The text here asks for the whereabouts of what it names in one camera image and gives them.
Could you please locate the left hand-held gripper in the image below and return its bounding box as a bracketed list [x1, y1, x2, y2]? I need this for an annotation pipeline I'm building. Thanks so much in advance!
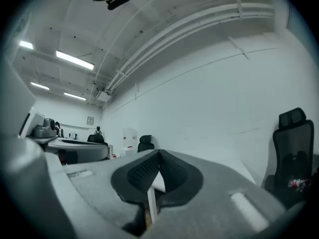
[0, 134, 77, 239]

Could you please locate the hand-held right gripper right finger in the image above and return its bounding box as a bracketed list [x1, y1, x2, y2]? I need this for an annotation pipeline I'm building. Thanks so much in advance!
[149, 149, 287, 239]

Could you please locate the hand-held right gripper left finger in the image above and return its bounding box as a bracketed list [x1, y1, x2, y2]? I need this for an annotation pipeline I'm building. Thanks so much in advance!
[62, 149, 160, 238]

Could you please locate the curved grey desk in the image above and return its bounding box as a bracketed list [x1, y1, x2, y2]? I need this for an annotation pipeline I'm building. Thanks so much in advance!
[26, 134, 110, 164]

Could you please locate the white cabinet with red labels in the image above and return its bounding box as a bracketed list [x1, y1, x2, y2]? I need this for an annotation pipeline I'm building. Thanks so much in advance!
[120, 127, 139, 158]

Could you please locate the grey desktop device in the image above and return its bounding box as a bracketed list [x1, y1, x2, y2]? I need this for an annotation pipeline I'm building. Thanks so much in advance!
[33, 118, 58, 138]

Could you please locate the white device with black stripe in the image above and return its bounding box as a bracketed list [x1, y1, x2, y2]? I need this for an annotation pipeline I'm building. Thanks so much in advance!
[18, 107, 44, 138]

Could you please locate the black mesh office chair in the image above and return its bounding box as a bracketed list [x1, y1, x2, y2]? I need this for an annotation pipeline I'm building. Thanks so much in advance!
[263, 107, 315, 209]

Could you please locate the white ceiling pipe run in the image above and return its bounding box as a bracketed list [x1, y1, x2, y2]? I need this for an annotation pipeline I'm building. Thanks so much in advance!
[104, 1, 275, 95]

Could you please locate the white ceiling duct unit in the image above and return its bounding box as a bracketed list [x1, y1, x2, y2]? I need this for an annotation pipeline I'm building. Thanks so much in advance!
[95, 90, 112, 103]

